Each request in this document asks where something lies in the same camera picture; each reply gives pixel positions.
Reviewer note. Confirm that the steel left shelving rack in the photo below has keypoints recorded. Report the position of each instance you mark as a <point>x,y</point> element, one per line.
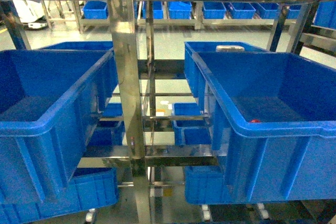
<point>119,136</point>

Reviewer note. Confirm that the blue bin right lower shelf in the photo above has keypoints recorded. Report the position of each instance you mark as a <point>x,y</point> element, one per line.
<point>205,185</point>

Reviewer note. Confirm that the blue bin left lower shelf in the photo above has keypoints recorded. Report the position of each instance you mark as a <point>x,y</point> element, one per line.
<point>89,188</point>

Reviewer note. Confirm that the blue bin left upper shelf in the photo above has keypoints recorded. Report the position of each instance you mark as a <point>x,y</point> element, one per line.
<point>51,103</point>

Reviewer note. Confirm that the red toy block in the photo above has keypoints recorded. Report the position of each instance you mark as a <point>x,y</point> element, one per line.
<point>255,121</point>

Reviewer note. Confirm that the blue bin shelf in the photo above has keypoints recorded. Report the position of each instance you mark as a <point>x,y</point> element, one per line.
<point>205,185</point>
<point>290,155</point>
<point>89,188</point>
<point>51,103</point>

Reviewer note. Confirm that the blue bin right upper shelf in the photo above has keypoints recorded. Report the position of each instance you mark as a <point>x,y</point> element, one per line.
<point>290,155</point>

